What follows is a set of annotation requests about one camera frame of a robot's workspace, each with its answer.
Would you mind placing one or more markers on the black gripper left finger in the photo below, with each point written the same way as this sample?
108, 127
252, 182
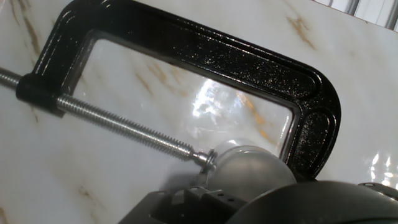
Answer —
202, 208

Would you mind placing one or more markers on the marble pattern board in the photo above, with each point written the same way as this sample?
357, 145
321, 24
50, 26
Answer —
342, 46

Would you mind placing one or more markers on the black metal C-clamp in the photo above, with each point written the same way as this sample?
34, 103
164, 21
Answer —
217, 53

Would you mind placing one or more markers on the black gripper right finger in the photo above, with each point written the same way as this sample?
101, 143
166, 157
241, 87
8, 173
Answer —
379, 188

